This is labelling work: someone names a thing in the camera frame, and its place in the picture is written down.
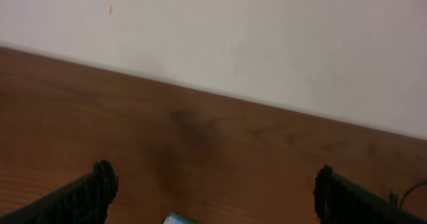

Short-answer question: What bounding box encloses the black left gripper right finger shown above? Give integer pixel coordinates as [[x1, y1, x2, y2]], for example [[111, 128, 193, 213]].
[[313, 165, 426, 224]]

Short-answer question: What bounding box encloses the black camera cable left arm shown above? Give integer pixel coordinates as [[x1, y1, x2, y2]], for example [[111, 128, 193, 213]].
[[388, 179, 427, 208]]

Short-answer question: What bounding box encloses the blue smartphone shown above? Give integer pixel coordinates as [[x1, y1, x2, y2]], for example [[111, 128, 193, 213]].
[[162, 213, 197, 224]]

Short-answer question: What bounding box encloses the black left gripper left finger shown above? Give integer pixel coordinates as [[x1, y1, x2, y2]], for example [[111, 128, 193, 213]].
[[1, 160, 118, 224]]

